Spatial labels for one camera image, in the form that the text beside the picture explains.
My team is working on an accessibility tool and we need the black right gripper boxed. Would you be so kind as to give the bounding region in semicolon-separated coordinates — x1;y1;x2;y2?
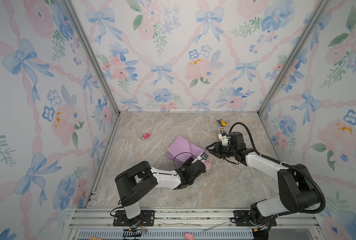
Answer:
205;142;236;160

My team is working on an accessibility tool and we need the pink purple wrapping paper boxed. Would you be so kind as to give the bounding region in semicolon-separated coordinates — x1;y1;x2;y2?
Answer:
167;136;205;169

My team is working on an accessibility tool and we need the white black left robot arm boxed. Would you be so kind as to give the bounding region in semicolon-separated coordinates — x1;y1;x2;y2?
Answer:
115;159;207;226

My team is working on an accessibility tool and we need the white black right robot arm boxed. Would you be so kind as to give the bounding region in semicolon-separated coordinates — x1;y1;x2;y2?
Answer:
206;142;326;226

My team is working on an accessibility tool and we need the grey tape dispenser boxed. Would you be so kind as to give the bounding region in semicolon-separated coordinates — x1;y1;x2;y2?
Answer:
219;127;227;136

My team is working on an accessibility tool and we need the yellow purple toy figure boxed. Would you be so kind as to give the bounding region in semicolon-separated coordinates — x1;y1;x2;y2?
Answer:
217;120;227;127

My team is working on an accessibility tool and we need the red pink toy figure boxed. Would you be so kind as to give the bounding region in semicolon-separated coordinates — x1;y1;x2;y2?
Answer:
142;131;151;140

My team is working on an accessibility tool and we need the pink object front edge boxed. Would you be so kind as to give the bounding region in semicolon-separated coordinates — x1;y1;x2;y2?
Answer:
184;233;195;240

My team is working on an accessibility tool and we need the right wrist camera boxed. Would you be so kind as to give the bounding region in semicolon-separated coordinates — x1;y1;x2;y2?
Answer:
218;132;246;148

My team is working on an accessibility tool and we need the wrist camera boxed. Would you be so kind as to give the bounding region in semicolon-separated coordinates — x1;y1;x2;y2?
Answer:
218;132;246;148
192;152;209;164

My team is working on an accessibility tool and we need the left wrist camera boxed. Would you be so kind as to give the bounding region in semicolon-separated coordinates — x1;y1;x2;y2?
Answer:
192;152;209;164

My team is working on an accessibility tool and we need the black corrugated cable conduit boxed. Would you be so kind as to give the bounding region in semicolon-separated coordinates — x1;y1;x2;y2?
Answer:
228;122;326;214

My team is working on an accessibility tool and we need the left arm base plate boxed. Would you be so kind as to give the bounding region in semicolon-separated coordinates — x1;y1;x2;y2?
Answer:
113;210;155;228

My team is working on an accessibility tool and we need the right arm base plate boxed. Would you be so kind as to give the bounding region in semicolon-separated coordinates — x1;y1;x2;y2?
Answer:
231;210;277;227

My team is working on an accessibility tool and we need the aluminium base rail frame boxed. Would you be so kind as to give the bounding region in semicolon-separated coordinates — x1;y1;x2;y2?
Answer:
64;207;327;240

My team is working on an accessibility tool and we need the aluminium corner post right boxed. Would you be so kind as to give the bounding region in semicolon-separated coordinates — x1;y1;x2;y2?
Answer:
257;0;330;117

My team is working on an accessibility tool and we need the aluminium corner post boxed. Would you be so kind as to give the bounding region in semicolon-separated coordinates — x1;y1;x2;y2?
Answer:
257;0;330;117
60;0;120;117

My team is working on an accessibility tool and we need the grey slotted cable duct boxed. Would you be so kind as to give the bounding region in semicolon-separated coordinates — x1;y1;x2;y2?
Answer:
76;229;255;240

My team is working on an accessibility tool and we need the aluminium corner post left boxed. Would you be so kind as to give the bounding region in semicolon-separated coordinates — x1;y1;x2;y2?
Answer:
60;0;120;117

